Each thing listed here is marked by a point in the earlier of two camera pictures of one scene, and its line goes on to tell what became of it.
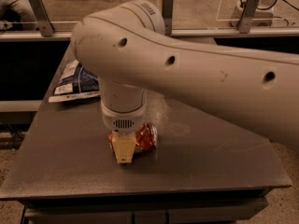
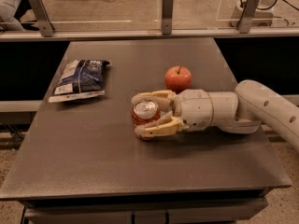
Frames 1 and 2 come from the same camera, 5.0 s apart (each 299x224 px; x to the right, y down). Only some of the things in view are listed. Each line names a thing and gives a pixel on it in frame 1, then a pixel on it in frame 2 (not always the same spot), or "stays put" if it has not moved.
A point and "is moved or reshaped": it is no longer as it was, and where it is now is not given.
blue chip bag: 77,82 stays put
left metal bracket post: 44,24 stays put
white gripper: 123,121 → 193,106
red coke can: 146,137 is moved or reshaped
